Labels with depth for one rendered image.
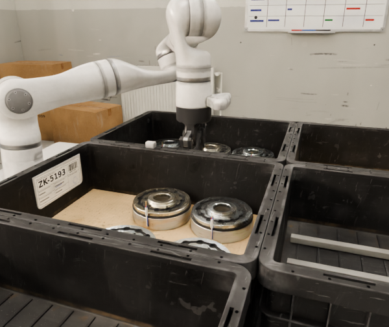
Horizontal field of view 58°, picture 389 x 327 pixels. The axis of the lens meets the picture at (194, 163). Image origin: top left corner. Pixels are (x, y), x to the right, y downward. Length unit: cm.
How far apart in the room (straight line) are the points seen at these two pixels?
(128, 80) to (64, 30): 340
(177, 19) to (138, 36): 320
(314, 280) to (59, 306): 30
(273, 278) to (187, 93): 45
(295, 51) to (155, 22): 140
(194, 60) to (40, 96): 37
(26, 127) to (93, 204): 31
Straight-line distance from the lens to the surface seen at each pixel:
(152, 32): 384
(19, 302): 52
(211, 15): 71
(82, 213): 68
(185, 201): 63
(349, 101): 367
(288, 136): 78
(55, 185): 68
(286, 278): 37
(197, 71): 71
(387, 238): 66
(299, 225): 64
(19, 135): 92
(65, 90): 89
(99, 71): 91
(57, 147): 151
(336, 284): 36
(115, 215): 66
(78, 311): 48
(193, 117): 72
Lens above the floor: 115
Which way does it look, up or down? 21 degrees down
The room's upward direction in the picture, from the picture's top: straight up
